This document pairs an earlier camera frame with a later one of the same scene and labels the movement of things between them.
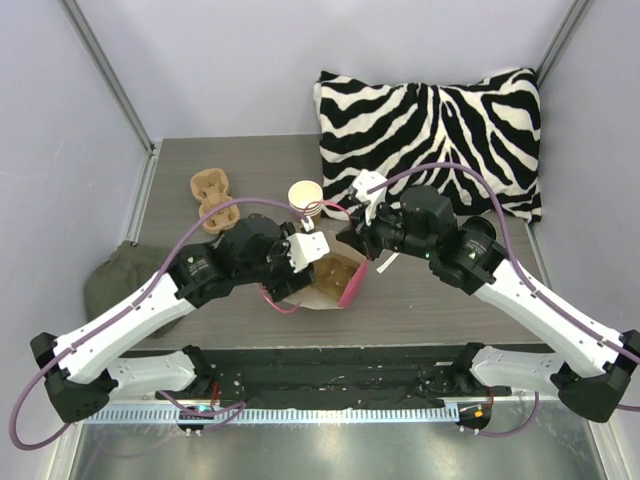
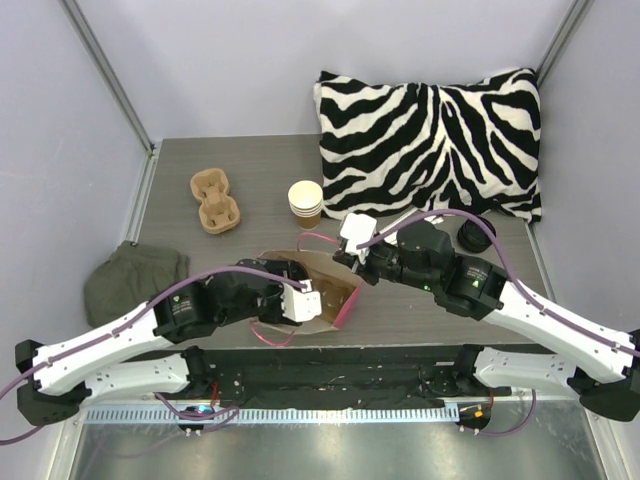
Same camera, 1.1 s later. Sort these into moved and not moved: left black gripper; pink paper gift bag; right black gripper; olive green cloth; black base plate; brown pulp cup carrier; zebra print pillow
Moved: pink paper gift bag; right black gripper; left black gripper
Not moved: brown pulp cup carrier; olive green cloth; black base plate; zebra print pillow
